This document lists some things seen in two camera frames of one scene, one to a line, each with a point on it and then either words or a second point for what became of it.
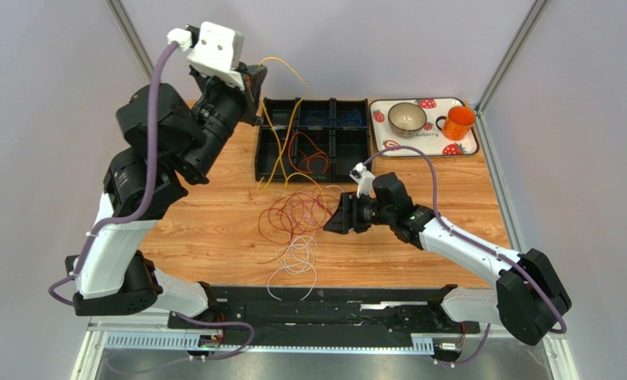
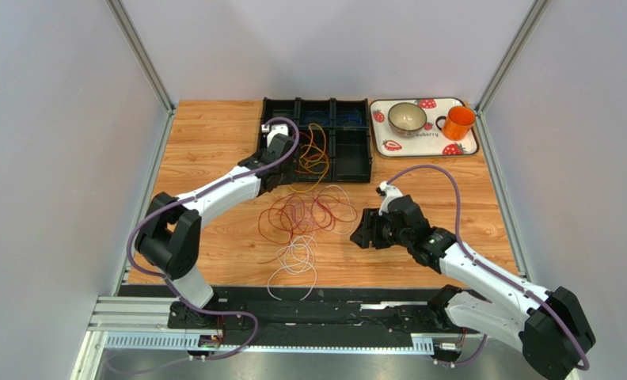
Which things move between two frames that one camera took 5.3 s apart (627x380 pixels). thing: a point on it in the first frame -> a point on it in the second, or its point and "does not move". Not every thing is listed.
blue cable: x=320 y=115 does not move
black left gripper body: x=222 y=109 -> x=288 y=173
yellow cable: x=283 y=154 -> x=313 y=157
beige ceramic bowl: x=407 y=119 does not move
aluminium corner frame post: x=131 y=36 does not move
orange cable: x=320 y=150 does not move
